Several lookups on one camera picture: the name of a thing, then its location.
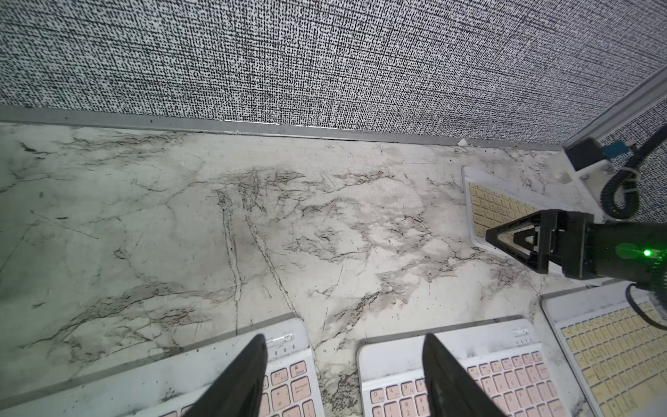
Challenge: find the yellow keyboard mid right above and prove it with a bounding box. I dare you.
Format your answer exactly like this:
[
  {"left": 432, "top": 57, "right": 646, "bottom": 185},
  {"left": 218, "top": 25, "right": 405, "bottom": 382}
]
[{"left": 541, "top": 281, "right": 666, "bottom": 416}]

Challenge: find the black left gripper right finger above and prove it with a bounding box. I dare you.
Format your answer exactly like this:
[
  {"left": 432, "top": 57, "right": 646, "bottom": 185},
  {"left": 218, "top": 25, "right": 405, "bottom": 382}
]
[{"left": 422, "top": 334, "right": 504, "bottom": 417}]

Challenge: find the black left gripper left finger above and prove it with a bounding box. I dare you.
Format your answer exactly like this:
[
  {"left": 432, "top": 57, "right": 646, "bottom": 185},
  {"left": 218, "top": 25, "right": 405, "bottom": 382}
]
[{"left": 186, "top": 335, "right": 267, "bottom": 417}]

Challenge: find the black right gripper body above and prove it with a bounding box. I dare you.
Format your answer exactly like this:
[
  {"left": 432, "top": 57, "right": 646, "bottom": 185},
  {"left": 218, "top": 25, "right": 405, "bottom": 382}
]
[{"left": 541, "top": 210, "right": 666, "bottom": 284}]

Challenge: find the yellow keyboard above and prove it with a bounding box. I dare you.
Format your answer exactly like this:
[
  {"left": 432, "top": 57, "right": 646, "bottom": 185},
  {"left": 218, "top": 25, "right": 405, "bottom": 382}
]
[{"left": 461, "top": 165, "right": 606, "bottom": 262}]

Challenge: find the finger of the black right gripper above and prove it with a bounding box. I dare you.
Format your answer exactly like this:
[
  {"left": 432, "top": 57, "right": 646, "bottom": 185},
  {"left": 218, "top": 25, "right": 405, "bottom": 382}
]
[{"left": 486, "top": 210, "right": 552, "bottom": 274}]

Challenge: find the pink keyboard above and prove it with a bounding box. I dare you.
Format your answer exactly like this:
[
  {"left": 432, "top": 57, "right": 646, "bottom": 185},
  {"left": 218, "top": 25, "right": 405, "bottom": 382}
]
[
  {"left": 1, "top": 316, "right": 325, "bottom": 416},
  {"left": 357, "top": 319, "right": 571, "bottom": 416}
]

